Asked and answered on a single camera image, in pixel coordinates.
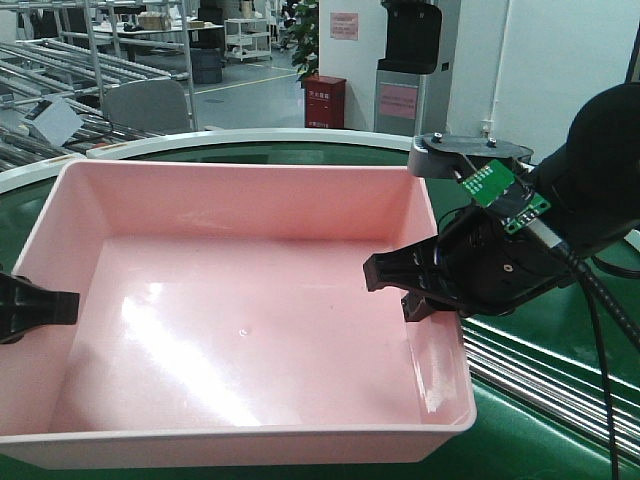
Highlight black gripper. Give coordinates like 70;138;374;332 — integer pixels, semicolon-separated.
363;206;572;323

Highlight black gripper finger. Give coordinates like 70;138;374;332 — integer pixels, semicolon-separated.
1;272;80;344

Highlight pink plastic bin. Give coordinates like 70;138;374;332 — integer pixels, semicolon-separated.
1;161;476;469

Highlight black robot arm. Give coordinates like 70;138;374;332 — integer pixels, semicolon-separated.
364;83;639;322

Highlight green circuit board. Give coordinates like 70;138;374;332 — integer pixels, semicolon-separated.
461;159;551;235

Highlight white outer conveyor rim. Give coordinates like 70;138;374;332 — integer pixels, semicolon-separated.
1;128;413;194

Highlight red fire cabinet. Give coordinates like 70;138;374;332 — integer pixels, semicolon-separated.
303;75;346;129

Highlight steel conveyor rollers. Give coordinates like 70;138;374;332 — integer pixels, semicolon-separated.
463;325;610;447

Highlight green potted plant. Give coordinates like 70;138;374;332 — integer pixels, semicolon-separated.
289;0;320;83

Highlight grey kiosk machine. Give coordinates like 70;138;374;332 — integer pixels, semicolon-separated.
374;1;443;136

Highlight roller conveyor rack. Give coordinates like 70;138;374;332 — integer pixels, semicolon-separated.
1;1;199;172

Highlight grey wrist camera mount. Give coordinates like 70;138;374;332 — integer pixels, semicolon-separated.
407;132;533;179

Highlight black cable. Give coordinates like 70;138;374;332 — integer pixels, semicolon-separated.
529;219;640;480

